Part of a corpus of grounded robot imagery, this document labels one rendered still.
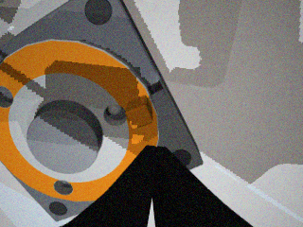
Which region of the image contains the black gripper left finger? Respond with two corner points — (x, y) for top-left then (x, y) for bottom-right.
(60, 145), (158, 227)

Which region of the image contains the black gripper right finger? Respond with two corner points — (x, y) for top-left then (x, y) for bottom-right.
(151, 147), (253, 227)

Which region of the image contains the orange round plate with center hole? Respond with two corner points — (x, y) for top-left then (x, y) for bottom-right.
(0, 38), (159, 201)

